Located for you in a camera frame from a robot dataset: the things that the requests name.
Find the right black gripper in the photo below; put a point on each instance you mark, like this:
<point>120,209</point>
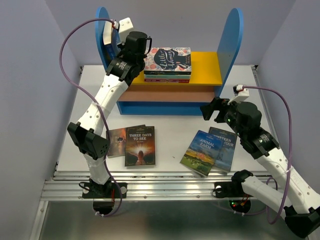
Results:
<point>208,110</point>

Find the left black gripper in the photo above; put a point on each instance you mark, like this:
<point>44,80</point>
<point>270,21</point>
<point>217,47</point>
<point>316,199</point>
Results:
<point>122,47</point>

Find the Jane Eyre blue book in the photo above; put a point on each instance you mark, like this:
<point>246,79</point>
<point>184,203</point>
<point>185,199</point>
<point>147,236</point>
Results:
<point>110,41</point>

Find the Animal Farm book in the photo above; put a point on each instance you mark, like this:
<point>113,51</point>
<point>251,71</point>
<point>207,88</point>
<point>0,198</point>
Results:
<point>202,152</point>

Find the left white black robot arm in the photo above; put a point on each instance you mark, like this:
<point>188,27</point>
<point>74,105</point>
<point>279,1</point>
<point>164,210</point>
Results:
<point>87,132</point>

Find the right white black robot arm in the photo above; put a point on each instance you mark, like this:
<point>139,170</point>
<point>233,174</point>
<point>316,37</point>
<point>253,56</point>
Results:
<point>299,203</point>

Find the green spine book in stack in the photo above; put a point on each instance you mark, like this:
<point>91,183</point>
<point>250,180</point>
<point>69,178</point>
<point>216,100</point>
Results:
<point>167,76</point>

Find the red spine book in stack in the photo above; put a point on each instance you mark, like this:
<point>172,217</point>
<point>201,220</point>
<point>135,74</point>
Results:
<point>165,80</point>

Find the Little Women floral book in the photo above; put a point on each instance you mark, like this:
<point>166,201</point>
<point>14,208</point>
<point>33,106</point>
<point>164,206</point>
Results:
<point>168,61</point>

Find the blue yellow wooden bookshelf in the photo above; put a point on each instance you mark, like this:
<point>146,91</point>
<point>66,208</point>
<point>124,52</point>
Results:
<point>210,71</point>

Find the Nineteen Eighty-Four blue book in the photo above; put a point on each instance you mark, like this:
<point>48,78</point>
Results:
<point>224,157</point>

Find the Three Days To See book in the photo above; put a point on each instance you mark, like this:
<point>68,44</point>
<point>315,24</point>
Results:
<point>140,150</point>

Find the dark brown book underneath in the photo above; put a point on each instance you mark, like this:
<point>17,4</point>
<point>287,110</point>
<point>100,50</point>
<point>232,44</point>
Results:
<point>118,142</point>

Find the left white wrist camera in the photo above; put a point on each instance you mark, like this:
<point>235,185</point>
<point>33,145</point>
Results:
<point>123,27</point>

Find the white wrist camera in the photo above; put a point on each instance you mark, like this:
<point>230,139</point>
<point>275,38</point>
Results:
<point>123,27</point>
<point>240,94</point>

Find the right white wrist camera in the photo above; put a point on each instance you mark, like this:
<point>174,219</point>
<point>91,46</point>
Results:
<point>240,94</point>

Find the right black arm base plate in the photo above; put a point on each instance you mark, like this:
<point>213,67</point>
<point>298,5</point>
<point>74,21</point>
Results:
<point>231,189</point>

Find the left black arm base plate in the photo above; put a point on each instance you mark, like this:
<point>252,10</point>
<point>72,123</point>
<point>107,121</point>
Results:
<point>92,190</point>

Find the aluminium rail frame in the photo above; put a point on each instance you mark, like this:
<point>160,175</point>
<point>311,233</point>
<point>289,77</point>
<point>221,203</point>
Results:
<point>164,202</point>

